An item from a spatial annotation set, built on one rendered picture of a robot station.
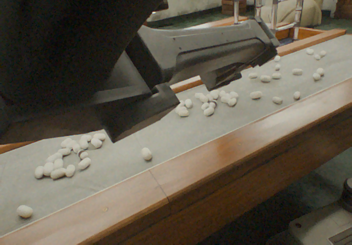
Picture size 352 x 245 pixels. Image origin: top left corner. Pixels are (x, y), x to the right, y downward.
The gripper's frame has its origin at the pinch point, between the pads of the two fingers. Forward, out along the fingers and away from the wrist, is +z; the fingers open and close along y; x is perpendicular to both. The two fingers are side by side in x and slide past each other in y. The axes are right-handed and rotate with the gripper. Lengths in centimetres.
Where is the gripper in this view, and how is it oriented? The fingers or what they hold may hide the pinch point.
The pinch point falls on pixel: (207, 83)
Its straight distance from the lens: 72.9
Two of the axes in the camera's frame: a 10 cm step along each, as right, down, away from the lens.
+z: -3.0, 2.4, 9.2
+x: 4.0, 9.1, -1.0
